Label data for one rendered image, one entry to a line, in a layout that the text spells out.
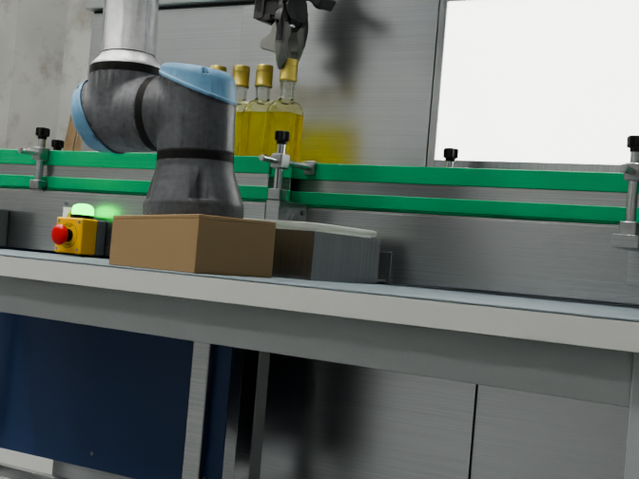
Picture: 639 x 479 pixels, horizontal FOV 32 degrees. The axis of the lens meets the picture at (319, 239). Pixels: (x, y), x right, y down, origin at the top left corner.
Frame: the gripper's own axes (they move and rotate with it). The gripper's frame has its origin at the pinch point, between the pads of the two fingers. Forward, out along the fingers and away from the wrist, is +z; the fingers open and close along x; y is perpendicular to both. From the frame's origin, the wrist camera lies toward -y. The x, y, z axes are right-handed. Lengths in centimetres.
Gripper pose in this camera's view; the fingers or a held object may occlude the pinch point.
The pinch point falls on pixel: (289, 64)
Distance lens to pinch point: 220.9
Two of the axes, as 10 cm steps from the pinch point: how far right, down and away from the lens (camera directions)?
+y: -8.5, -0.6, 5.3
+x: -5.3, -0.6, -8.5
